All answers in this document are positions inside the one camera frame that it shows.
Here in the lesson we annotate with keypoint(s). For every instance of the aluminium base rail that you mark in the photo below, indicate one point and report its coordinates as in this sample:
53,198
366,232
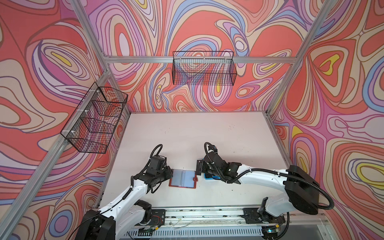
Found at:
227,223

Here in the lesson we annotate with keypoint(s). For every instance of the black wire basket back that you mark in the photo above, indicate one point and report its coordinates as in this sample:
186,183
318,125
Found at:
207,68

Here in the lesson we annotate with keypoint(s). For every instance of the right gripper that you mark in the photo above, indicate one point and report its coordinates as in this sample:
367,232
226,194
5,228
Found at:
204,164

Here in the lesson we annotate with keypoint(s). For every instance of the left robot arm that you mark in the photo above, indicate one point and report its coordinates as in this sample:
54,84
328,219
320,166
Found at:
126,201

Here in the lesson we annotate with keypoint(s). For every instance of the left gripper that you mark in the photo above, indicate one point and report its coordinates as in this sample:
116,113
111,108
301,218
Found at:
168,171

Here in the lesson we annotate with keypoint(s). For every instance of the black wire basket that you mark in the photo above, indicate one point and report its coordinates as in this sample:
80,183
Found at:
91,127
207,68

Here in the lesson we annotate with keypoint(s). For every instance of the red leather card holder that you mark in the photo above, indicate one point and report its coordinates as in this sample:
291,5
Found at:
183,179

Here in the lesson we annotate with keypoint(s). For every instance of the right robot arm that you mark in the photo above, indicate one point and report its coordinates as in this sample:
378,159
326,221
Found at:
299,191

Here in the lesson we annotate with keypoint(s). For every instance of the blue plastic card tray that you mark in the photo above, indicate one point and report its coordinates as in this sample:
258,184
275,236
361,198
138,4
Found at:
208,176

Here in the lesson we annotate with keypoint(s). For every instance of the black wire basket left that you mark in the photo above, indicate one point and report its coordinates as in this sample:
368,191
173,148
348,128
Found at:
91,127

